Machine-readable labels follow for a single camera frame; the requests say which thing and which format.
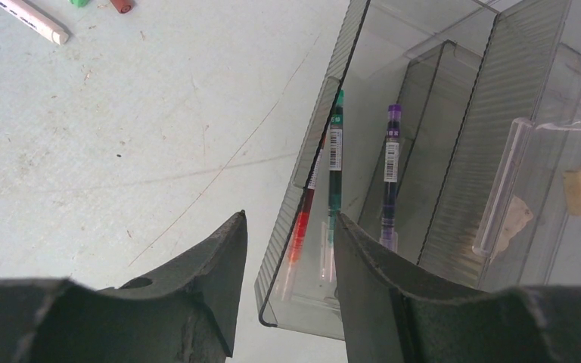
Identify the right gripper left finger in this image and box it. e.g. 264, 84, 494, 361
0, 211, 248, 362

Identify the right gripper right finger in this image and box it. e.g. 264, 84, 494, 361
334, 214, 581, 362

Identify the clear purple pen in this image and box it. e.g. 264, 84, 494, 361
380, 104, 402, 253

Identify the red marker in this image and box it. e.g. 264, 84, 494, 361
281, 138, 325, 301

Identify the dark green pen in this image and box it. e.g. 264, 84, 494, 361
322, 90, 344, 283

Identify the clear plastic drawer cabinet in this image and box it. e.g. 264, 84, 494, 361
254, 1, 581, 340

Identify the white marker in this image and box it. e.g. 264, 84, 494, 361
0, 0, 70, 45

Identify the brown cap marker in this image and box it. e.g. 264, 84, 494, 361
110, 0, 134, 14

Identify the green cap marker upper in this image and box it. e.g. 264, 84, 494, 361
70, 0, 89, 8

